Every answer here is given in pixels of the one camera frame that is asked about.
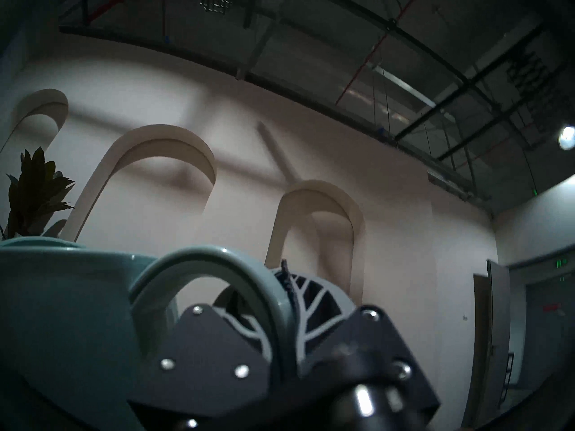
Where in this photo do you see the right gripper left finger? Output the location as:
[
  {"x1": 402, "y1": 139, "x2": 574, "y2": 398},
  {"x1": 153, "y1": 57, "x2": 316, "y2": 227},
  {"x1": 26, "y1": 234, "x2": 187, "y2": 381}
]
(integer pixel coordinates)
[{"x1": 128, "y1": 295, "x2": 284, "y2": 422}]

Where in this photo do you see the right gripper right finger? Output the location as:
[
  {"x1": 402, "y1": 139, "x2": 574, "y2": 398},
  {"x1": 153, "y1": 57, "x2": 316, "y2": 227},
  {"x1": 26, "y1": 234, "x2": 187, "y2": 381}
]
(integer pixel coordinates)
[{"x1": 272, "y1": 259, "x2": 443, "y2": 418}]

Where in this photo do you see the light blue metal watering can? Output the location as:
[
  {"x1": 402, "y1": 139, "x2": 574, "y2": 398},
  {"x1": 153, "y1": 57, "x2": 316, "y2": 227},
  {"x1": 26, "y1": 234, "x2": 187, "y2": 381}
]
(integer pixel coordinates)
[{"x1": 0, "y1": 236, "x2": 297, "y2": 431}]

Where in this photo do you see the tall dark green floor plant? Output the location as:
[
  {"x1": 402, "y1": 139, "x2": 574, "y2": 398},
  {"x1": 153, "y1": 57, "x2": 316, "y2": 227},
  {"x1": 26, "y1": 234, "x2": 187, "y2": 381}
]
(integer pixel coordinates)
[{"x1": 0, "y1": 147, "x2": 75, "y2": 241}]

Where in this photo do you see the grey double door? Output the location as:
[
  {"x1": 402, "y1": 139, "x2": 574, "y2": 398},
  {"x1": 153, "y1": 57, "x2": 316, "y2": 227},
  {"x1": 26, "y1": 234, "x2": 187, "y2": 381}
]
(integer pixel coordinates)
[{"x1": 521, "y1": 273, "x2": 575, "y2": 390}]

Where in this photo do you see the grey open door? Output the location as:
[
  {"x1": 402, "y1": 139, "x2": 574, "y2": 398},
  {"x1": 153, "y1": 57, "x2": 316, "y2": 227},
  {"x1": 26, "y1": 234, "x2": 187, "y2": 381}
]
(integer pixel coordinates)
[{"x1": 463, "y1": 259, "x2": 513, "y2": 428}]

